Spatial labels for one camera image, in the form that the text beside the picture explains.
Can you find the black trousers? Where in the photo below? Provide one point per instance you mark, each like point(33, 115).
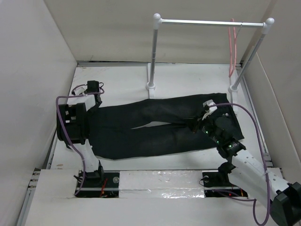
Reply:
point(155, 127)

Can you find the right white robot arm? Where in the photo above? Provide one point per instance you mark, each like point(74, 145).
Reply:
point(281, 198)

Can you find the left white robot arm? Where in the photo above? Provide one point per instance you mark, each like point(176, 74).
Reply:
point(72, 127)

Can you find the pink clothes hanger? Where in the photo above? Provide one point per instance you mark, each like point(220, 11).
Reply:
point(233, 35)

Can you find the white and silver clothes rack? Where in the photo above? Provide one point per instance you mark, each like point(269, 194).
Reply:
point(234, 81)

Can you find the silver foil covered panel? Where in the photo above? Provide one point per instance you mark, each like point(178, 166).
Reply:
point(171, 184)

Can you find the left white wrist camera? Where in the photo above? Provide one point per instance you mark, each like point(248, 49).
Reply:
point(79, 90)

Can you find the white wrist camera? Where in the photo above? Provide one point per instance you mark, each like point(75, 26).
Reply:
point(209, 107)
point(79, 90)

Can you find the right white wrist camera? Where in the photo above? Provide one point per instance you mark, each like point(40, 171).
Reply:
point(209, 107)

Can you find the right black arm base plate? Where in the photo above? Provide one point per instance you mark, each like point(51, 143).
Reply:
point(216, 185)

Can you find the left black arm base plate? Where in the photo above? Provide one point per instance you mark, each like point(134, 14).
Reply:
point(108, 188)

